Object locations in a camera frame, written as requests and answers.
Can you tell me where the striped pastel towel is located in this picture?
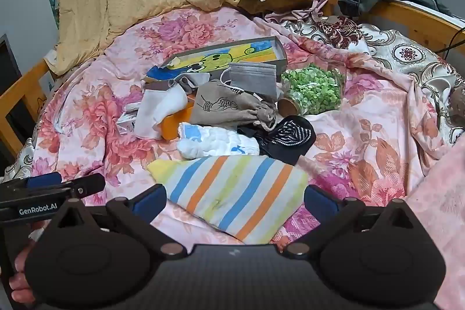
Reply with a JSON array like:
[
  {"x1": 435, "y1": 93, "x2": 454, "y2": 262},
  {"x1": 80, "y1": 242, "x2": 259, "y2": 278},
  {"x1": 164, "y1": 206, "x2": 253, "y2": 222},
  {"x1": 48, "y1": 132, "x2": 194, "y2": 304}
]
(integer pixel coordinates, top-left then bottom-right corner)
[{"x1": 147, "y1": 155, "x2": 309, "y2": 245}]

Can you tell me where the black dotted sock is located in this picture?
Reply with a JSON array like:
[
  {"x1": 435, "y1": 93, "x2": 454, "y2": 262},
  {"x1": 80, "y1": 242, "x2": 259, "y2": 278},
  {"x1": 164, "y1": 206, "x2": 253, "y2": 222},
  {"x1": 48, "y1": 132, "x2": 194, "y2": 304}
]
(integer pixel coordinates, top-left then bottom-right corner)
[{"x1": 237, "y1": 116, "x2": 316, "y2": 165}]

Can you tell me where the white blue baby cloth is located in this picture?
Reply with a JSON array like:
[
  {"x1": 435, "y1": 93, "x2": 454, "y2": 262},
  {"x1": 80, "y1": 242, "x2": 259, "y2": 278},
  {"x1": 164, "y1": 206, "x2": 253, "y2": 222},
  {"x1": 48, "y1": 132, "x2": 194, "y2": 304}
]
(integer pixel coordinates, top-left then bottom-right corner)
[{"x1": 176, "y1": 122, "x2": 260, "y2": 160}]

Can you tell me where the white cloth bandage roll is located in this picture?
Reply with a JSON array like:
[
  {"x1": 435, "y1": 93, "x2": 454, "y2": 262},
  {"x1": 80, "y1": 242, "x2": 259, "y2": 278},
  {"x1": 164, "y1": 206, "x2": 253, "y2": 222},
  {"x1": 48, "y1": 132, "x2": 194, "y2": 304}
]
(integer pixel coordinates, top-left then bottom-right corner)
[{"x1": 134, "y1": 84, "x2": 187, "y2": 139}]

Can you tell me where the beige drawstring linen pouch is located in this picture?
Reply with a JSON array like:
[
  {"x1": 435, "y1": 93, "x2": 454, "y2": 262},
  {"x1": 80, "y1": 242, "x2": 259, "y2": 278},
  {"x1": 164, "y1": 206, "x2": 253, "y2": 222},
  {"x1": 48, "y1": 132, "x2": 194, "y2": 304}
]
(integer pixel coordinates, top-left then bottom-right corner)
[{"x1": 189, "y1": 80, "x2": 278, "y2": 131}]

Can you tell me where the grey cloth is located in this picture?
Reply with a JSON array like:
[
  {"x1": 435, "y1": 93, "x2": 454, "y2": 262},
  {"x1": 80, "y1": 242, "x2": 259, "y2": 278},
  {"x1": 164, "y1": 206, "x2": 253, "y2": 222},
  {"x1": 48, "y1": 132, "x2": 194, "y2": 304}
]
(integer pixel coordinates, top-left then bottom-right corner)
[{"x1": 174, "y1": 72, "x2": 210, "y2": 94}]

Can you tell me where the grey face mask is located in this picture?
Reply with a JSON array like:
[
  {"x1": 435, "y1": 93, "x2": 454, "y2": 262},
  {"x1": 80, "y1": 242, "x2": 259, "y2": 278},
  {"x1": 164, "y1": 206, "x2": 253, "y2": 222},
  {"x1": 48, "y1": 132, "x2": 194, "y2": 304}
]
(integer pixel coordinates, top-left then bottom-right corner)
[{"x1": 220, "y1": 62, "x2": 279, "y2": 101}]

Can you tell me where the person's left hand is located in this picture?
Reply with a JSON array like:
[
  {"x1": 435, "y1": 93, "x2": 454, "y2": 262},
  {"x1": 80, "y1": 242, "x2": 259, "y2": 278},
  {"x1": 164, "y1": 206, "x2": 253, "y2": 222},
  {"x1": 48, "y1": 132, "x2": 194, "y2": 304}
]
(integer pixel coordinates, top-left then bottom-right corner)
[{"x1": 9, "y1": 221, "x2": 48, "y2": 307}]

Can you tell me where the pink floral bedsheet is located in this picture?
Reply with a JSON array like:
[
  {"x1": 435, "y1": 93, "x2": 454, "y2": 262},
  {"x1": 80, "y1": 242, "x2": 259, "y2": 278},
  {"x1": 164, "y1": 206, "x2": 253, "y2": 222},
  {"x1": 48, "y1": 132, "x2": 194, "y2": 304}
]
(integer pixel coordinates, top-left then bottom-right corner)
[{"x1": 30, "y1": 6, "x2": 441, "y2": 253}]

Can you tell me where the white medicine box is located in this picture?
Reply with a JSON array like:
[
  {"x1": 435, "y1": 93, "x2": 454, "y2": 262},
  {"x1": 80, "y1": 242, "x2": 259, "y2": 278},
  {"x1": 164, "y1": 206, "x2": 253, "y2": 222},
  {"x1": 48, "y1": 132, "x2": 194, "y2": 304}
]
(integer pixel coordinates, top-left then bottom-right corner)
[{"x1": 116, "y1": 101, "x2": 141, "y2": 135}]

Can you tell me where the grey tray with cartoon towel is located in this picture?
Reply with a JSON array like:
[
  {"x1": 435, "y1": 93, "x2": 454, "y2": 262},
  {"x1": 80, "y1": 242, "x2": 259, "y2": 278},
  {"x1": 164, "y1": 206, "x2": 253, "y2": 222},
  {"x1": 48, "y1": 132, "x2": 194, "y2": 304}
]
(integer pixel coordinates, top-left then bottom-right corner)
[{"x1": 144, "y1": 36, "x2": 287, "y2": 82}]

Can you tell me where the white brocade patterned blanket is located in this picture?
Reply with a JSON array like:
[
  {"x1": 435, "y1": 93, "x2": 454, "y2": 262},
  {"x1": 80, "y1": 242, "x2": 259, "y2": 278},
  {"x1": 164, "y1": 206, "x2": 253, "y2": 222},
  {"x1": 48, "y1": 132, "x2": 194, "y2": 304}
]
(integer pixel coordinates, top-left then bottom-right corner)
[{"x1": 267, "y1": 15, "x2": 464, "y2": 145}]

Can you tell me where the wooden bed frame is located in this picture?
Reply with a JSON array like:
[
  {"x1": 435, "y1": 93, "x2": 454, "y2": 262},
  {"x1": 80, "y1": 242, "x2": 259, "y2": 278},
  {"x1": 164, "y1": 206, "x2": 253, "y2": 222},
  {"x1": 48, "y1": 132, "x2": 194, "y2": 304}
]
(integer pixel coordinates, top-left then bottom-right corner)
[{"x1": 0, "y1": 0, "x2": 465, "y2": 158}]

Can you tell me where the black cable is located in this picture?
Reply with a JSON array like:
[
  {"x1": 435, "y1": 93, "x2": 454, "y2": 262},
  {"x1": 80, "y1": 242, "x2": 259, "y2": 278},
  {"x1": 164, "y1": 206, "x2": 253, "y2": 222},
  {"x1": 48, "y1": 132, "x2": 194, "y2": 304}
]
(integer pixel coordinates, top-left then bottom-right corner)
[{"x1": 433, "y1": 25, "x2": 465, "y2": 57}]

